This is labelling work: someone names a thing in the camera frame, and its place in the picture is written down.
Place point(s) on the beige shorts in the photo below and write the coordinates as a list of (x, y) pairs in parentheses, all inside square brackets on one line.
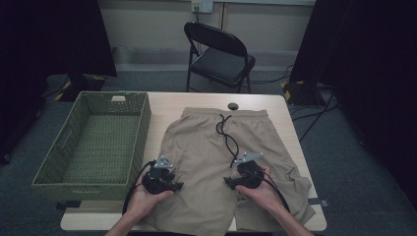
[(203, 157)]

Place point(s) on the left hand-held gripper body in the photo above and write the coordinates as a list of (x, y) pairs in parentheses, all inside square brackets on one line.
[(157, 180)]

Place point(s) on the person's right hand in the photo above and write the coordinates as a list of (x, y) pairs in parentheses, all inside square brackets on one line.
[(262, 196)]

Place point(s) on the black curtain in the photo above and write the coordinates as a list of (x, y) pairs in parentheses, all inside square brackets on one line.
[(49, 49), (370, 82)]

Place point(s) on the black tape strip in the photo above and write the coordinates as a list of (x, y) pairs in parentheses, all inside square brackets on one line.
[(319, 202), (69, 205)]

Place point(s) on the white wall outlet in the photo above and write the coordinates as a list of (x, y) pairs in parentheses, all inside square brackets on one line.
[(202, 6)]

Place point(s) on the black stand base striped tape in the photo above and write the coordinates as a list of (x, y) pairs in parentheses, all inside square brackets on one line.
[(300, 93), (82, 88)]

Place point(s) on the person's left hand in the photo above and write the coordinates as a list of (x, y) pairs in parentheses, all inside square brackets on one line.
[(144, 203)]

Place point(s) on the black folding chair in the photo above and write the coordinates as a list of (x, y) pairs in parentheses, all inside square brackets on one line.
[(219, 59)]

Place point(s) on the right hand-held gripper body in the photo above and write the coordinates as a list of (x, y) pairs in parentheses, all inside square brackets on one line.
[(250, 175)]

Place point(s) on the green woven basket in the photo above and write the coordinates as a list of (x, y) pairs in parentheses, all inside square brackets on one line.
[(95, 147)]

